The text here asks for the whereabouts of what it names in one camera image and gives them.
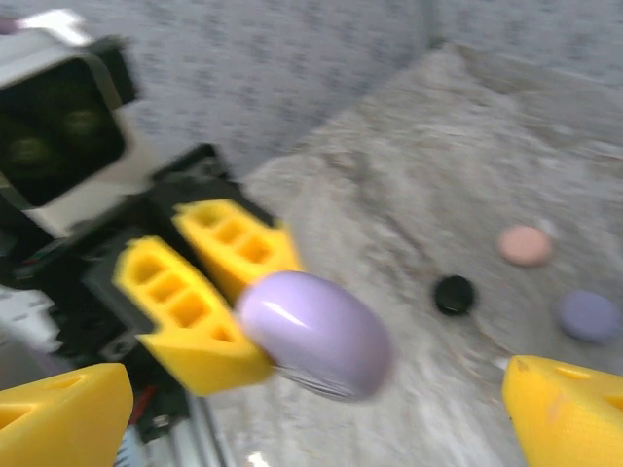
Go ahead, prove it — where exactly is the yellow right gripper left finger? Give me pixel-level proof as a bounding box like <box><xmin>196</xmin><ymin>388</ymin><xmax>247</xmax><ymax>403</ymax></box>
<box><xmin>0</xmin><ymin>362</ymin><xmax>135</xmax><ymax>467</ymax></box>

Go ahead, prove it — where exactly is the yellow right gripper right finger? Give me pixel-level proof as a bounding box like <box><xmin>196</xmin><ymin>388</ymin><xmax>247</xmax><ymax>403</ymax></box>
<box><xmin>503</xmin><ymin>354</ymin><xmax>623</xmax><ymax>467</ymax></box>

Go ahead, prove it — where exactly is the purple earbud charging case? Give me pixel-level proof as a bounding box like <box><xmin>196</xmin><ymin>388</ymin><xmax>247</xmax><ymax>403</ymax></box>
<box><xmin>554</xmin><ymin>289</ymin><xmax>623</xmax><ymax>345</ymax></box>
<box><xmin>236</xmin><ymin>269</ymin><xmax>395</xmax><ymax>403</ymax></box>

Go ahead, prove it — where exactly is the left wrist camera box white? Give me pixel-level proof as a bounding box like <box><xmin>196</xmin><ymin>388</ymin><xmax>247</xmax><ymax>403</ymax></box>
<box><xmin>0</xmin><ymin>9</ymin><xmax>157</xmax><ymax>239</ymax></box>

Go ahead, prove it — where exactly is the pink earbud charging case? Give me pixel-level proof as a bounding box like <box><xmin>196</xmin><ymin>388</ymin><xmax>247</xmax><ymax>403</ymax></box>
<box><xmin>496</xmin><ymin>224</ymin><xmax>554</xmax><ymax>269</ymax></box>

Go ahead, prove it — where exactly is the black earbud charging case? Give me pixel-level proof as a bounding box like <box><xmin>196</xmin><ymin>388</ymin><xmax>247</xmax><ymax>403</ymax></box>
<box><xmin>432</xmin><ymin>274</ymin><xmax>477</xmax><ymax>317</ymax></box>

